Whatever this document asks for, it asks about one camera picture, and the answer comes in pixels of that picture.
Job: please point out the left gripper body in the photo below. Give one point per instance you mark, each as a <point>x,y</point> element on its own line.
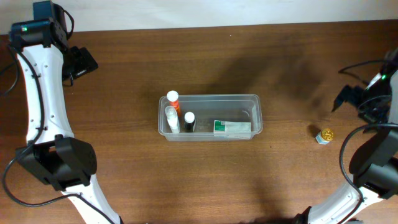
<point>70,66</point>

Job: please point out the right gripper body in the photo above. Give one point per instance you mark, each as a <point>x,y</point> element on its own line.
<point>373,106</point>

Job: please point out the small jar gold lid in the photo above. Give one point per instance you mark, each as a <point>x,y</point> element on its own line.
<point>324,136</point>

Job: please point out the orange tablet tube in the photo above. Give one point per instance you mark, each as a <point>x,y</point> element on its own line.
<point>172,97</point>

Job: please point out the white spray bottle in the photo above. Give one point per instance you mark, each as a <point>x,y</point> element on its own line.
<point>172,119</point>

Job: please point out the dark bottle white cap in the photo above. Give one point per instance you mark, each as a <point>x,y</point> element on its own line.
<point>189,122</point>

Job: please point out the white green medicine box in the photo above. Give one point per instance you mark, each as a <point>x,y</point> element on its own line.
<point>235,130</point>

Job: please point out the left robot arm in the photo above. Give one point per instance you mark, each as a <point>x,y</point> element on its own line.
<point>52,154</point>

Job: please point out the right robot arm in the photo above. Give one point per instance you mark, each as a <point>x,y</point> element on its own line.
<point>372,173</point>

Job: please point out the clear plastic container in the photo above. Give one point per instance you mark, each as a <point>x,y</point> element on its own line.
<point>207,108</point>

